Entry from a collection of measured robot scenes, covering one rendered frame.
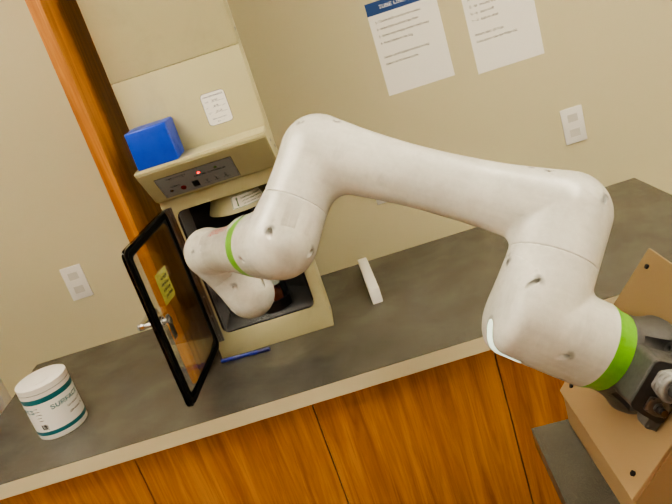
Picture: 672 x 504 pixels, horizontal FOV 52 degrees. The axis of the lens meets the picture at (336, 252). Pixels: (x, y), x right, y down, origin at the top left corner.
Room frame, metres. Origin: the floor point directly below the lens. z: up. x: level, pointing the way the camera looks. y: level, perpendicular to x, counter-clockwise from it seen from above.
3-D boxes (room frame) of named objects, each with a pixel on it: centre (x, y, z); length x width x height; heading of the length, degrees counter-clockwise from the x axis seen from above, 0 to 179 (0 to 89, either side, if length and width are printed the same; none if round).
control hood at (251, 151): (1.67, 0.23, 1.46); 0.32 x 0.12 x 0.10; 88
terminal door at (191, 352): (1.56, 0.40, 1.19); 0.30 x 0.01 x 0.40; 171
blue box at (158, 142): (1.67, 0.33, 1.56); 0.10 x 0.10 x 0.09; 88
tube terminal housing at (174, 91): (1.85, 0.22, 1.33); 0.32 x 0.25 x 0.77; 88
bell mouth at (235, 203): (1.83, 0.20, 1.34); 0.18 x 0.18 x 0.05
